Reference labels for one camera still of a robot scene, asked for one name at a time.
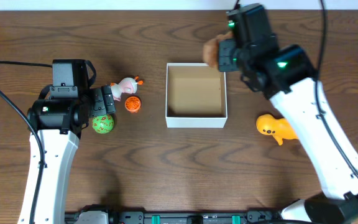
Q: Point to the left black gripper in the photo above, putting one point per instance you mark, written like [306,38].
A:
[102,100]

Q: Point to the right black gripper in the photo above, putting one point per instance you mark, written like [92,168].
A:
[225,63]

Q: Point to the pink white snail toy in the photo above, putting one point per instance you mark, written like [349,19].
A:
[127,85]

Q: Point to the brown plush toy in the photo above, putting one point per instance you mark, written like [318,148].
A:
[211,47]

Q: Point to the yellow rubber duck toy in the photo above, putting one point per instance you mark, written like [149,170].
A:
[279,129]

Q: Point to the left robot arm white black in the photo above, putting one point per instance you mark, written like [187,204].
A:
[58,116]

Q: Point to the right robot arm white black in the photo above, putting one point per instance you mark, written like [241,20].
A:
[289,81]

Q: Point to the green numbered dice ball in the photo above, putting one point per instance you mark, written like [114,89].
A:
[103,124]

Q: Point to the orange lattice ball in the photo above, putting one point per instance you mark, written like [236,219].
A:
[133,104]

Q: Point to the white cardboard box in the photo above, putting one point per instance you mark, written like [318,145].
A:
[196,96]

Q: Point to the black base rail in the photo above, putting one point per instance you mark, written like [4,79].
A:
[182,217]

